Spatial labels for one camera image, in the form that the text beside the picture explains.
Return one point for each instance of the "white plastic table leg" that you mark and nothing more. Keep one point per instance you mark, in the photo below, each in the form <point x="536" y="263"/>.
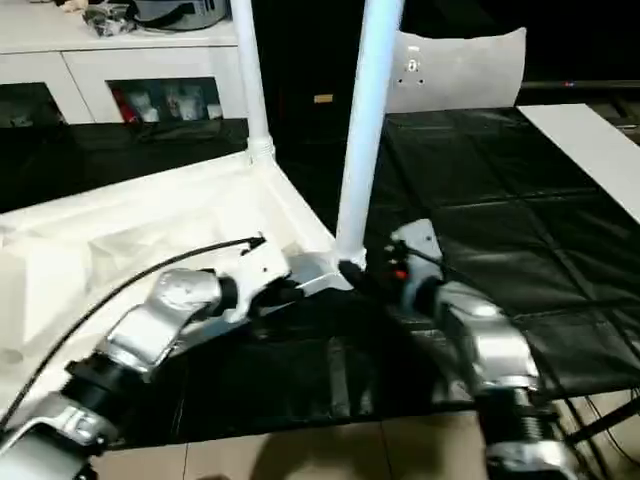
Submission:
<point x="365" y="125"/>
<point x="252" y="75"/>

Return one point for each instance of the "white plastic table top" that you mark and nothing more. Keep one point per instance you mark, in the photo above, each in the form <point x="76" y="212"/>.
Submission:
<point x="125" y="225"/>

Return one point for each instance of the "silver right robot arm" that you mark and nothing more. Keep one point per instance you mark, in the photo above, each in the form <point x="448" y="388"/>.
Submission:
<point x="490" y="340"/>

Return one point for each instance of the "black work mat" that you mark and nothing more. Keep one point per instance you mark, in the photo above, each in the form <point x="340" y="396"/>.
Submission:
<point x="500" y="200"/>

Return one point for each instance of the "small yellow label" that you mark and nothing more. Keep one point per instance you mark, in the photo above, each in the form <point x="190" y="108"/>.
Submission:
<point x="322" y="98"/>

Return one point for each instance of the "grey cushion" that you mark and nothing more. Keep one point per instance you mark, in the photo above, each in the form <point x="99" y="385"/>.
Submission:
<point x="465" y="70"/>

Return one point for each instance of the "white flat board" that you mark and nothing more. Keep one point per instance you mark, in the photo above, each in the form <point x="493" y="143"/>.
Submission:
<point x="590" y="145"/>

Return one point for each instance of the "small red box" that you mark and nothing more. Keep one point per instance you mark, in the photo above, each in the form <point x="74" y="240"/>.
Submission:
<point x="123" y="106"/>

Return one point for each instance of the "black stand base bar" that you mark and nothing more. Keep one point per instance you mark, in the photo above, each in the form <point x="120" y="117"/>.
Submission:
<point x="605" y="420"/>

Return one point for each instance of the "grey helmet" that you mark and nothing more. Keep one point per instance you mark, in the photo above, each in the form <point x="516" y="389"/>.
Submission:
<point x="175" y="12"/>

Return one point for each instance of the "white glass-door cabinet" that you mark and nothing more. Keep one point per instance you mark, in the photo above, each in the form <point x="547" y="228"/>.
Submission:
<point x="75" y="60"/>

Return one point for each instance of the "black clutter pile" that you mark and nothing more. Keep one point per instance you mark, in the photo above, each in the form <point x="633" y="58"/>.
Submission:
<point x="107" y="22"/>

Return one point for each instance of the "beige plush toy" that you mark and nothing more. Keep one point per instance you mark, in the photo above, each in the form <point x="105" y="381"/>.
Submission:
<point x="75" y="5"/>

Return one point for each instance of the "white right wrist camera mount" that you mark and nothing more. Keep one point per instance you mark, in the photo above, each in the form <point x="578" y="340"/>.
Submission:
<point x="420" y="245"/>

